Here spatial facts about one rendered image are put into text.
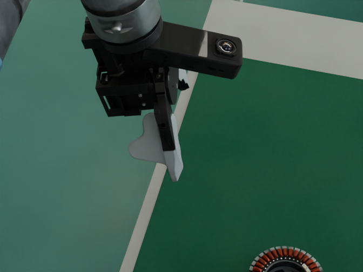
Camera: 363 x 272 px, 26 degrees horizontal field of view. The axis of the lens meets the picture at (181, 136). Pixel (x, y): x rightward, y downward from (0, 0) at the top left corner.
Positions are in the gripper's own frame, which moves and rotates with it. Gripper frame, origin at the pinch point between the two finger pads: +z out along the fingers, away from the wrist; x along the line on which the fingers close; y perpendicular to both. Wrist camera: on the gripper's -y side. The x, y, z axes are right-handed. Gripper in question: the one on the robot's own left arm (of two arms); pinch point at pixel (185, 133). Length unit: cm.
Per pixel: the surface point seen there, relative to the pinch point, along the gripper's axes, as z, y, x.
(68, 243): 94, 53, -40
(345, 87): 33, -20, -33
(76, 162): 95, 55, -66
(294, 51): 32, -11, -42
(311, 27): 32, -15, -49
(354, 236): 32.1, -19.8, -2.4
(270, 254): 25.6, -7.7, 3.6
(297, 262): 26.7, -11.5, 4.5
